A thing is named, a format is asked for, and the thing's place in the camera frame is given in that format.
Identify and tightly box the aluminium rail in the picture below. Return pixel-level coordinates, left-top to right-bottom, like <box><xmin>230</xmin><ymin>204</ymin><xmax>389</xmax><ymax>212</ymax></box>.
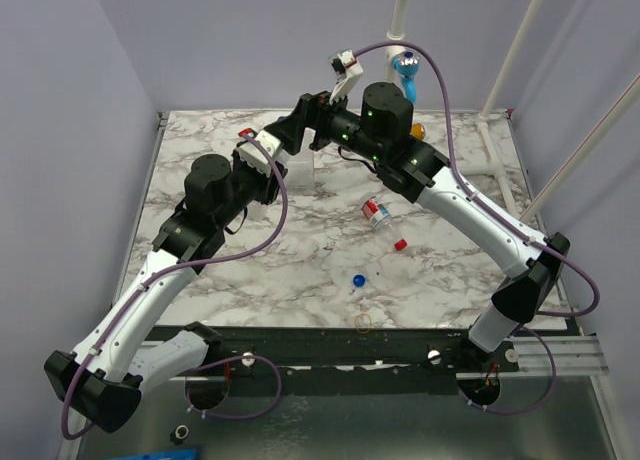
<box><xmin>79</xmin><ymin>335</ymin><xmax>609</xmax><ymax>382</ymax></box>

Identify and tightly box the rubber band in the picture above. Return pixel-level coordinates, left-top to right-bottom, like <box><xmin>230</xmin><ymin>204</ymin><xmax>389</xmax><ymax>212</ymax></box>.
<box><xmin>354</xmin><ymin>313</ymin><xmax>373</xmax><ymax>334</ymax></box>

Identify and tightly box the yellow brass faucet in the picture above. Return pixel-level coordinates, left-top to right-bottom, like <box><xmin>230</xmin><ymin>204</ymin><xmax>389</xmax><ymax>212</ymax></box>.
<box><xmin>410</xmin><ymin>123</ymin><xmax>426</xmax><ymax>141</ymax></box>

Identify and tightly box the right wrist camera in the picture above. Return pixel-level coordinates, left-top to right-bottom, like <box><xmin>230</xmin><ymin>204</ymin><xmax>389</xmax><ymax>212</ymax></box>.
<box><xmin>329</xmin><ymin>50</ymin><xmax>364</xmax><ymax>104</ymax></box>

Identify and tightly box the red label bottle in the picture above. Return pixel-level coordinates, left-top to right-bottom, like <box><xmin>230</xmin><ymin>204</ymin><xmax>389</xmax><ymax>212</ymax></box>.
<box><xmin>361</xmin><ymin>196</ymin><xmax>407</xmax><ymax>251</ymax></box>

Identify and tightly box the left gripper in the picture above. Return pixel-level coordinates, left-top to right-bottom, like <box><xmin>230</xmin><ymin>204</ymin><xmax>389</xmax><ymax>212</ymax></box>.
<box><xmin>217</xmin><ymin>142</ymin><xmax>288</xmax><ymax>228</ymax></box>

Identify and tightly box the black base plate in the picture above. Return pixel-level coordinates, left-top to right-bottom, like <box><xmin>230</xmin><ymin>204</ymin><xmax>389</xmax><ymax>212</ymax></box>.
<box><xmin>178</xmin><ymin>327</ymin><xmax>519</xmax><ymax>397</ymax></box>

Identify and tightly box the blue box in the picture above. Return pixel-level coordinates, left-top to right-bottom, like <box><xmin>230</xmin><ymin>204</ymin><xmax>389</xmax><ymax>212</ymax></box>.
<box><xmin>109</xmin><ymin>448</ymin><xmax>200</xmax><ymax>460</ymax></box>

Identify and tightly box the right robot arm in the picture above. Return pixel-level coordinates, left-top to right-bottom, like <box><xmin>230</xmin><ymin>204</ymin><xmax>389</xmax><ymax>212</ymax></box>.
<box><xmin>258</xmin><ymin>82</ymin><xmax>570</xmax><ymax>372</ymax></box>

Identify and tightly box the white PVC pipe frame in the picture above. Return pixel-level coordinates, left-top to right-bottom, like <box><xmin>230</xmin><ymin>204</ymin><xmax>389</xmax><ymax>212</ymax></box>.
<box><xmin>385</xmin><ymin>0</ymin><xmax>543</xmax><ymax>217</ymax></box>

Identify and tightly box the blue faucet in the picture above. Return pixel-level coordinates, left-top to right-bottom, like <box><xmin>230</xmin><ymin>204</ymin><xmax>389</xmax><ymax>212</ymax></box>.
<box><xmin>392</xmin><ymin>51</ymin><xmax>420</xmax><ymax>103</ymax></box>

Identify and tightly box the large clear juice bottle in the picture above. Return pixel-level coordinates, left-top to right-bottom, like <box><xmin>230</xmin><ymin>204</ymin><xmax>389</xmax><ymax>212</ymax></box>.
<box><xmin>285</xmin><ymin>146</ymin><xmax>315</xmax><ymax>192</ymax></box>

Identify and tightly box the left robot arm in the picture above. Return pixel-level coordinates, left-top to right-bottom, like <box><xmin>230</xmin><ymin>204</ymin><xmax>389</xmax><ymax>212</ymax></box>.
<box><xmin>44</xmin><ymin>143</ymin><xmax>288</xmax><ymax>439</ymax></box>

